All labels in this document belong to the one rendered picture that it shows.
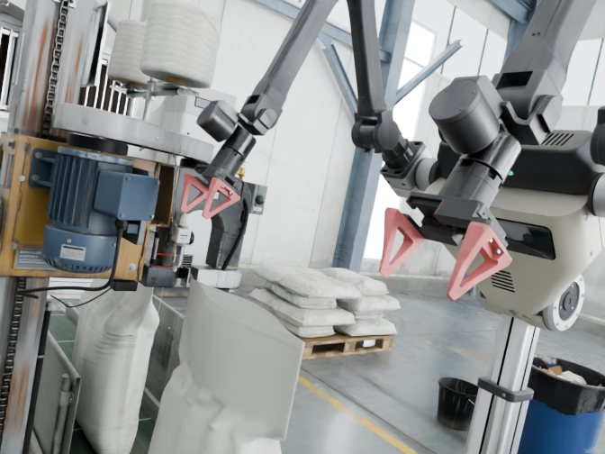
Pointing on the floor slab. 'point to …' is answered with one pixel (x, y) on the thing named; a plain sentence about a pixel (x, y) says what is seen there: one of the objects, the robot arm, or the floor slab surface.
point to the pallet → (345, 345)
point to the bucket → (456, 403)
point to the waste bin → (563, 409)
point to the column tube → (41, 44)
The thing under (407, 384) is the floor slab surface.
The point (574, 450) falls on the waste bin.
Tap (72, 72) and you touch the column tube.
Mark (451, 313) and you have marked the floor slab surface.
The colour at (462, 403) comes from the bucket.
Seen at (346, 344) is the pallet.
